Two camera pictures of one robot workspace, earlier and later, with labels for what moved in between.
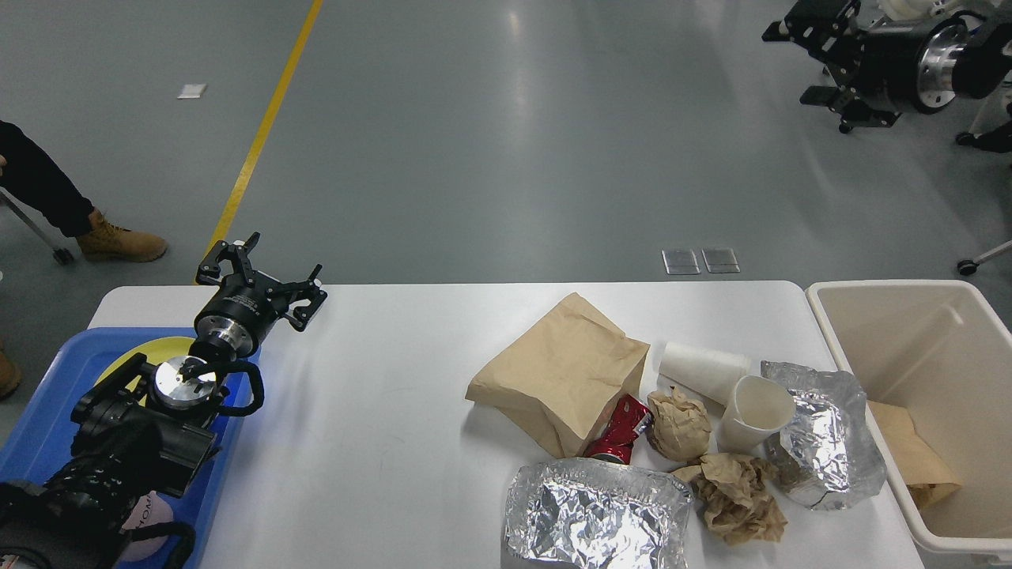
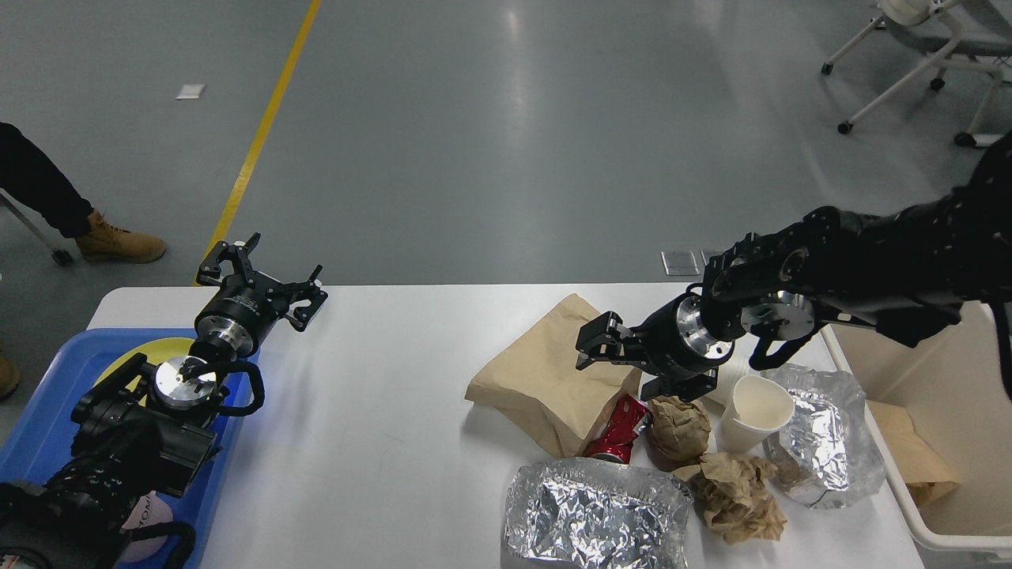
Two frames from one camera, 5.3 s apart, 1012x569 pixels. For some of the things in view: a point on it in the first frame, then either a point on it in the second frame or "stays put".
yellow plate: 156,352 stays put
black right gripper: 904,67 -> 675,345
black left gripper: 245,305 stays put
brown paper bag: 567,378 stays put
